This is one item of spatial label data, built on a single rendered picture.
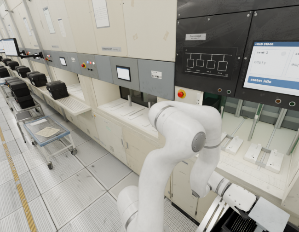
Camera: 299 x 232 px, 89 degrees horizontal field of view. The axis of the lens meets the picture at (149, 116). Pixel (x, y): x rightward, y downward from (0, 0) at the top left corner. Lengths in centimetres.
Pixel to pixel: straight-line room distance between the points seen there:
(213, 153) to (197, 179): 15
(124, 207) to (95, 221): 141
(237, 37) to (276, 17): 15
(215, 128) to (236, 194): 35
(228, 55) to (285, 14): 24
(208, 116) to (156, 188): 29
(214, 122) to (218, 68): 46
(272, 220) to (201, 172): 28
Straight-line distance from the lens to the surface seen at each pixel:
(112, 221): 202
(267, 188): 126
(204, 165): 73
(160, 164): 49
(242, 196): 83
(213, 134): 60
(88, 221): 210
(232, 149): 140
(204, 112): 54
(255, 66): 91
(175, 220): 197
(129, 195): 68
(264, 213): 82
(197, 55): 100
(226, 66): 95
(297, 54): 89
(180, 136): 41
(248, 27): 91
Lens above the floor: 174
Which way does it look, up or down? 28 degrees down
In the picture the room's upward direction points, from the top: 3 degrees counter-clockwise
